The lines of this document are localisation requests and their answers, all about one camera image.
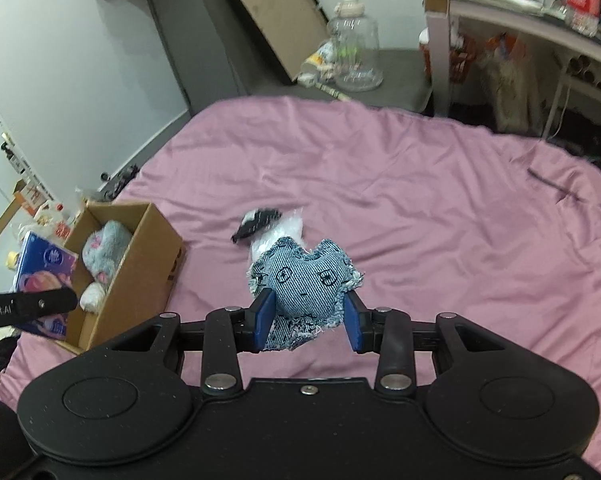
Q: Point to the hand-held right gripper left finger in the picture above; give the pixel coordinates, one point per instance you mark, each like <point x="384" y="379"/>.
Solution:
<point x="265" y="320"/>

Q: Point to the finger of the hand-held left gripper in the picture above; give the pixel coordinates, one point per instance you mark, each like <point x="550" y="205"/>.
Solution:
<point x="45" y="305"/>

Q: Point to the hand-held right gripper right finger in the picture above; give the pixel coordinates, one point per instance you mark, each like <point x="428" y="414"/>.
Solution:
<point x="353" y="322"/>

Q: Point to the blue tissue packet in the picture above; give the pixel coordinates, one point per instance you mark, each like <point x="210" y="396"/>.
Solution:
<point x="43" y="260"/>

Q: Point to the denim cat plush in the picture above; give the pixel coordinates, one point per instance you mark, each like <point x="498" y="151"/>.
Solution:
<point x="305" y="280"/>

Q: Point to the grey fluffy plush toy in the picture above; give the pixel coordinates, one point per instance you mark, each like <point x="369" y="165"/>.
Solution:
<point x="108" y="250"/>

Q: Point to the brown cardboard box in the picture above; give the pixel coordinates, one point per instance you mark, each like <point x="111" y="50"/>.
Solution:
<point x="140" y="265"/>

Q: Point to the yellow slippers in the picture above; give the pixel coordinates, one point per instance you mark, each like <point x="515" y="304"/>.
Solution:
<point x="12" y="259"/>

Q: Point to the clear plastic bag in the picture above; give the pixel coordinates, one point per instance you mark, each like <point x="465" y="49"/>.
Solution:
<point x="290" y="227"/>

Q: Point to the black and white plush toy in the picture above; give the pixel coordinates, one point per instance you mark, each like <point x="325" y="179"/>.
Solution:
<point x="253" y="222"/>

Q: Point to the orange cardboard carton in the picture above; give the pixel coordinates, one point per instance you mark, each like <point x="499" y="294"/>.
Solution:
<point x="33" y="197"/>

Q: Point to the white cabinet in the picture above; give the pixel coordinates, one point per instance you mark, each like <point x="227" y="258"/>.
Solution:
<point x="0" y="185"/>

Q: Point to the pile of shoes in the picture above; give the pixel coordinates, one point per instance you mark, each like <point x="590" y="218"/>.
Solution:
<point x="120" y="180"/>

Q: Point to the pink bedsheet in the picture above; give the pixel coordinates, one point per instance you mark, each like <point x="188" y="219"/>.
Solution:
<point x="405" y="185"/>

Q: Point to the white patterned strip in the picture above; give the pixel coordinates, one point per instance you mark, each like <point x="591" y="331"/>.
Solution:
<point x="333" y="92"/>

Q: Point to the white charger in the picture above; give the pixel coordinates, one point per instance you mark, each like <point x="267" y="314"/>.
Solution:
<point x="307" y="79"/>

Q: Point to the yellow and white can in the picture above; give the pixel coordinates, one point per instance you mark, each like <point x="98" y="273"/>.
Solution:
<point x="316" y="59"/>

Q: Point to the clear plastic jar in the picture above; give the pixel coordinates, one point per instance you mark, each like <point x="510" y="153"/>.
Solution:
<point x="355" y="50"/>

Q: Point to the orange printed plastic bag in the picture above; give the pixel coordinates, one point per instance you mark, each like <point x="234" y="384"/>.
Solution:
<point x="510" y="85"/>

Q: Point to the grey door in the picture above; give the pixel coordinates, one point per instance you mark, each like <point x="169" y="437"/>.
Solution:
<point x="200" y="35"/>

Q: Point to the flat cardboard tray leaning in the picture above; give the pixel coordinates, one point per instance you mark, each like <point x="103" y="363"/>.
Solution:
<point x="270" y="10"/>

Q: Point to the grey desk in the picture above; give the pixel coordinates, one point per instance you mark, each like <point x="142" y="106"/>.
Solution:
<point x="530" y="30"/>

